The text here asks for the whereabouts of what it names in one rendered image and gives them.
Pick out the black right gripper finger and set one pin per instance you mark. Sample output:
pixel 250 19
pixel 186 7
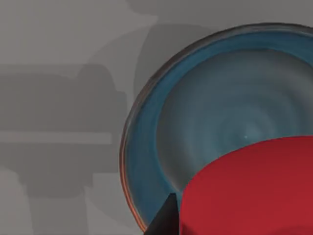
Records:
pixel 166 218

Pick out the red cup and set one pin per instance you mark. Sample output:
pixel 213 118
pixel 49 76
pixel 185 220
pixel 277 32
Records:
pixel 244 191

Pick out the blue grey plate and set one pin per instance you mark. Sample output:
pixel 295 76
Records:
pixel 220 98

